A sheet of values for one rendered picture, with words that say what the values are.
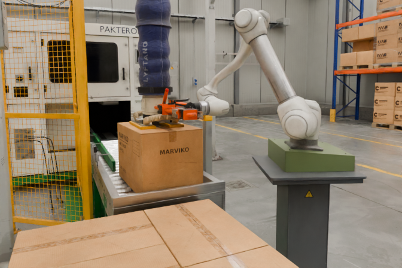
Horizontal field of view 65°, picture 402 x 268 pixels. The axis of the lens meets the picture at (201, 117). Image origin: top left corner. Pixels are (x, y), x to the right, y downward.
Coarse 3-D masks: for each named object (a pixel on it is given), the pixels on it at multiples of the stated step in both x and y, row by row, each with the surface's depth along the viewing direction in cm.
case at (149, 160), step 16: (128, 128) 204; (160, 128) 200; (176, 128) 200; (192, 128) 199; (128, 144) 207; (144, 144) 181; (160, 144) 186; (176, 144) 190; (192, 144) 195; (128, 160) 209; (144, 160) 182; (160, 160) 186; (176, 160) 191; (192, 160) 196; (128, 176) 211; (144, 176) 183; (160, 176) 187; (176, 176) 192; (192, 176) 197
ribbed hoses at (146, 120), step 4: (136, 112) 225; (140, 112) 227; (136, 116) 222; (152, 116) 195; (156, 116) 195; (160, 116) 196; (164, 116) 199; (168, 116) 199; (144, 120) 196; (148, 120) 194; (152, 120) 194; (156, 120) 196; (160, 120) 199; (172, 120) 207; (176, 120) 202; (144, 124) 199; (148, 124) 200
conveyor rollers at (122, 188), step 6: (108, 144) 359; (114, 144) 361; (108, 150) 332; (114, 150) 326; (102, 156) 303; (114, 156) 300; (102, 162) 278; (108, 168) 262; (108, 174) 245; (114, 174) 239; (114, 180) 229; (120, 180) 224; (120, 186) 214; (126, 186) 215; (120, 192) 204; (126, 192) 199; (132, 192) 200
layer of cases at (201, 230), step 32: (64, 224) 155; (96, 224) 155; (128, 224) 154; (160, 224) 154; (192, 224) 154; (224, 224) 154; (32, 256) 127; (64, 256) 126; (96, 256) 126; (128, 256) 126; (160, 256) 126; (192, 256) 126; (224, 256) 126; (256, 256) 125
